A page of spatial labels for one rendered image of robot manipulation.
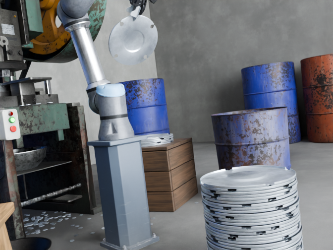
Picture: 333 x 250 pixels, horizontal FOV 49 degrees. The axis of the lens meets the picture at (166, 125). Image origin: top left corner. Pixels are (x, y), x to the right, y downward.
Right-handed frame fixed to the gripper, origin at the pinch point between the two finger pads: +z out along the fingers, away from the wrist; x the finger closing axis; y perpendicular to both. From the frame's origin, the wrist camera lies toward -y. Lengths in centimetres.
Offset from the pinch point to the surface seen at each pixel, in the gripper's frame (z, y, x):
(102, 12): 13.8, 0.1, -30.6
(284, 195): -16, 29, 124
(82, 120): 58, 22, 13
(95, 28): 22.9, 3.1, -27.9
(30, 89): 47, 47, -4
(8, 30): 30, 51, -33
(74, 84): 159, -64, -142
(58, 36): 39, 17, -43
